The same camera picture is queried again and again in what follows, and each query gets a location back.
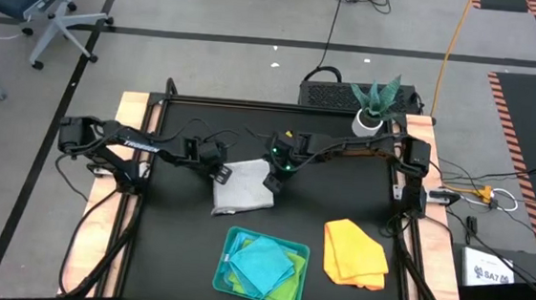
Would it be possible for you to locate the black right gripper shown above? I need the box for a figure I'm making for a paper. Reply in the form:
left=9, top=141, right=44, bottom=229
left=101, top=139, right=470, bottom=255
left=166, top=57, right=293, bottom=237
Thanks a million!
left=262, top=129, right=313, bottom=198

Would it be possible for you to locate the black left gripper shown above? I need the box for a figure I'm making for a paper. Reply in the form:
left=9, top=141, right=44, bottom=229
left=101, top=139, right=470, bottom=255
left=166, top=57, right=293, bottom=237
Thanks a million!
left=179, top=136, right=237, bottom=187

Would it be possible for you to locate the grey microfiber towel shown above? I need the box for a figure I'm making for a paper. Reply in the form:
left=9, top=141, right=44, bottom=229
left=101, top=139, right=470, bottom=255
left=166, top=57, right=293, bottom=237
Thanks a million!
left=209, top=155, right=280, bottom=222

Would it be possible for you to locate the light blue microfiber towel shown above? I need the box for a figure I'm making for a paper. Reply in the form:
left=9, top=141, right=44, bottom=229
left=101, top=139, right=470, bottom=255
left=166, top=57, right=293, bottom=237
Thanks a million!
left=220, top=230, right=301, bottom=295

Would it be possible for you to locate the teal microfiber towel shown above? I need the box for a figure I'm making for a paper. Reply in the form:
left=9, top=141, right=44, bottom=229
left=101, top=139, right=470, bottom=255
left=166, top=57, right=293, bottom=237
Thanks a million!
left=225, top=232, right=298, bottom=300

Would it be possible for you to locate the lime green microfiber towel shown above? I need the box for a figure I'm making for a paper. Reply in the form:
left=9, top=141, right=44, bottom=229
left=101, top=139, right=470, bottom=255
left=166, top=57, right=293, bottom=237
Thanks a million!
left=225, top=236, right=309, bottom=300

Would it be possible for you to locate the teal translucent plastic tray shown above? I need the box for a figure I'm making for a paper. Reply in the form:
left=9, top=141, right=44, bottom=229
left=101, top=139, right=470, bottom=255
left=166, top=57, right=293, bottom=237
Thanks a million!
left=210, top=224, right=312, bottom=300

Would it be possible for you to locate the orange-yellow microfiber towel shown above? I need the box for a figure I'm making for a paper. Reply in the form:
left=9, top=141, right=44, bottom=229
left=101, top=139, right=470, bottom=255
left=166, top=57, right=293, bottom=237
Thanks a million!
left=318, top=216, right=394, bottom=292

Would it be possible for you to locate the black computer case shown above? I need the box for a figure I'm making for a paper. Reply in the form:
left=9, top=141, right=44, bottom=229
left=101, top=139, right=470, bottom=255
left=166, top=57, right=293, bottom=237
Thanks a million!
left=297, top=76, right=420, bottom=118

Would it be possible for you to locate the artificial plant in white pot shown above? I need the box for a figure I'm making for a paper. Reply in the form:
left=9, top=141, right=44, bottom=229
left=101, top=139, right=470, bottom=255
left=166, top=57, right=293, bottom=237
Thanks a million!
left=345, top=71, right=403, bottom=141

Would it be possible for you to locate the wooden side board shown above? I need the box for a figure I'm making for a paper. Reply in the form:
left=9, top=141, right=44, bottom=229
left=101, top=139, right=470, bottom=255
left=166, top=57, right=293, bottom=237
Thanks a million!
left=58, top=87, right=164, bottom=300
left=389, top=113, right=482, bottom=300

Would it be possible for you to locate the black power adapter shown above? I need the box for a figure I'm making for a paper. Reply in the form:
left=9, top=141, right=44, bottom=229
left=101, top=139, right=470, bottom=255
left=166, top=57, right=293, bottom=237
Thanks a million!
left=463, top=213, right=481, bottom=236

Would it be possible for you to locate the white office chair dark seat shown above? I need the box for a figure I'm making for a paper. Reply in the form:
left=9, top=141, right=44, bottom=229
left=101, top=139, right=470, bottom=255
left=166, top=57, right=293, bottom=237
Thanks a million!
left=0, top=0, right=118, bottom=75

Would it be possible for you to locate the white labelled box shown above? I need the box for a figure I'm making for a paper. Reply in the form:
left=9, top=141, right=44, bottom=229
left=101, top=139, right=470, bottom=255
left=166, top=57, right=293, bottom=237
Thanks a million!
left=458, top=245, right=525, bottom=300

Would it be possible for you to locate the black diagonal beam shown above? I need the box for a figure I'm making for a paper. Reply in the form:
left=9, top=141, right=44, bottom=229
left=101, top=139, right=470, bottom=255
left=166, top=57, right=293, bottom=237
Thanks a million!
left=457, top=271, right=536, bottom=300

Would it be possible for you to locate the black left wrist cable loop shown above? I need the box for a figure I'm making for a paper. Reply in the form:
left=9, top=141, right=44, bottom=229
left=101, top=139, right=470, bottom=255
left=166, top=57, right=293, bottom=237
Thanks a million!
left=153, top=115, right=244, bottom=150

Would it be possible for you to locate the black aluminium table frame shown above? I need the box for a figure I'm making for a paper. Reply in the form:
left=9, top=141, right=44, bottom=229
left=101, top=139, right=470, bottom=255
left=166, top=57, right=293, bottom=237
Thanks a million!
left=57, top=70, right=482, bottom=300

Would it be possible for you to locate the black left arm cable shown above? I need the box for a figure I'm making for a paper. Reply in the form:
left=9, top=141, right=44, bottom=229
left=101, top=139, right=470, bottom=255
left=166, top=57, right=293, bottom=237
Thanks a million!
left=57, top=153, right=147, bottom=300

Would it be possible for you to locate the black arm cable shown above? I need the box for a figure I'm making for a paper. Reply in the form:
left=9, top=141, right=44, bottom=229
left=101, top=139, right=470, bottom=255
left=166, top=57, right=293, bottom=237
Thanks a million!
left=57, top=153, right=147, bottom=300
left=378, top=209, right=471, bottom=300

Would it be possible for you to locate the black power cable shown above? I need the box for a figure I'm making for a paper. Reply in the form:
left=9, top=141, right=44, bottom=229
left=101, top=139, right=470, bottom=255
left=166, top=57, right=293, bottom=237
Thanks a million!
left=301, top=0, right=350, bottom=85

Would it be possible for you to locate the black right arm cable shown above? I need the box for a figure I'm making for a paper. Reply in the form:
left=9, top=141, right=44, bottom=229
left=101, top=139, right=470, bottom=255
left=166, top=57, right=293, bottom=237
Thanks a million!
left=378, top=209, right=471, bottom=300

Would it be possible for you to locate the white cable with yellow plug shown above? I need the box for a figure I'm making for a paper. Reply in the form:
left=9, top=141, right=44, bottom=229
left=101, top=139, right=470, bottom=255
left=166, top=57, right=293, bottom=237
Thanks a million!
left=440, top=181, right=521, bottom=214

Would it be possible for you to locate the orange extension cable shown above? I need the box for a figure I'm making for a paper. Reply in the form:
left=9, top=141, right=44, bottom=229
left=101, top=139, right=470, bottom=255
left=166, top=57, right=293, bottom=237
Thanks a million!
left=429, top=0, right=475, bottom=120

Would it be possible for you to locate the black adapter cable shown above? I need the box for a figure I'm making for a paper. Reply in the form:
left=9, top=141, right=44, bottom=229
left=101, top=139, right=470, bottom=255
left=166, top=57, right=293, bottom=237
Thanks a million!
left=439, top=206, right=536, bottom=300

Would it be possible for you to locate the thin black floor cable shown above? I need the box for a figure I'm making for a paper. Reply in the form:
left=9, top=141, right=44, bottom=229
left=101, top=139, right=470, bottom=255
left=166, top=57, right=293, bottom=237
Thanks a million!
left=437, top=156, right=536, bottom=189

